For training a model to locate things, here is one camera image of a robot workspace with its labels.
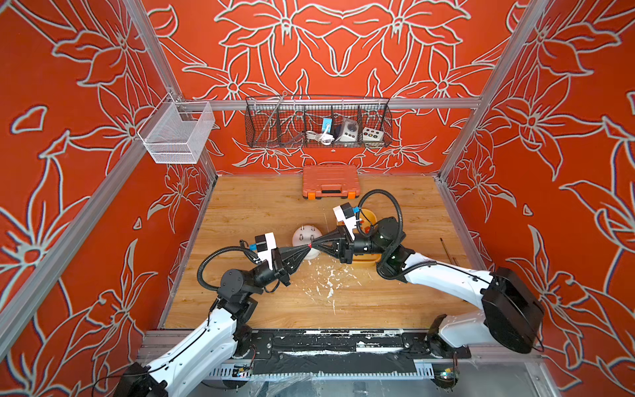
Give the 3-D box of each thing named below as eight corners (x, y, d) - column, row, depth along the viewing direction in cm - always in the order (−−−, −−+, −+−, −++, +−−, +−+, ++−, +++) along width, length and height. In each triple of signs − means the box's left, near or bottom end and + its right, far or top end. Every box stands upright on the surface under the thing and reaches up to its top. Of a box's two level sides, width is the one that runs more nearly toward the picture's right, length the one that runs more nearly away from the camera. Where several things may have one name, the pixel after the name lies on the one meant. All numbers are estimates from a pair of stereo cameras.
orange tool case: (302, 202, 112) (301, 194, 108) (303, 172, 125) (303, 165, 121) (360, 201, 112) (362, 194, 108) (356, 172, 124) (357, 164, 120)
